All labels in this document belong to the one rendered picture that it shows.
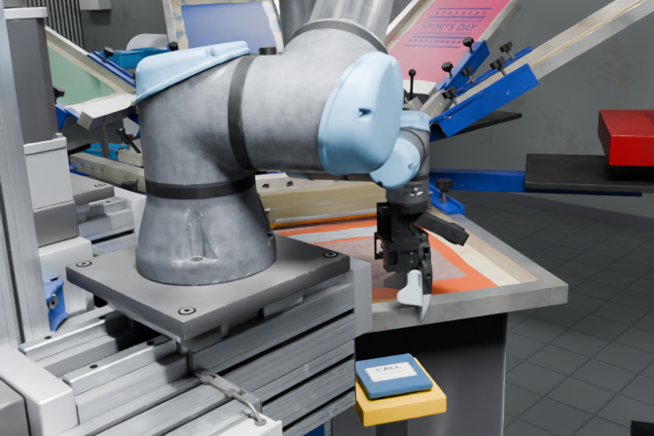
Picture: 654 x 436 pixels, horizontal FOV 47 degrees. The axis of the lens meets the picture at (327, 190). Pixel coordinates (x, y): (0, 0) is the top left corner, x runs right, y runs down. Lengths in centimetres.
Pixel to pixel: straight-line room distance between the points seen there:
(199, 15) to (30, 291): 299
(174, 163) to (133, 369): 20
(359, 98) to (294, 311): 28
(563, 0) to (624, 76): 63
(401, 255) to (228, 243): 58
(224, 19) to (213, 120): 303
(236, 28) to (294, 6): 259
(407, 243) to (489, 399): 47
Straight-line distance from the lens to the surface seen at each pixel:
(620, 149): 231
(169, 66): 73
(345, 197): 187
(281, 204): 184
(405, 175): 112
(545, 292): 146
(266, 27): 371
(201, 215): 75
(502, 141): 546
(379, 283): 154
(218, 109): 72
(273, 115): 70
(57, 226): 96
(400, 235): 130
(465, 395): 160
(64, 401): 70
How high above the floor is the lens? 154
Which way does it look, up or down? 15 degrees down
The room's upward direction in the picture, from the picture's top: 2 degrees counter-clockwise
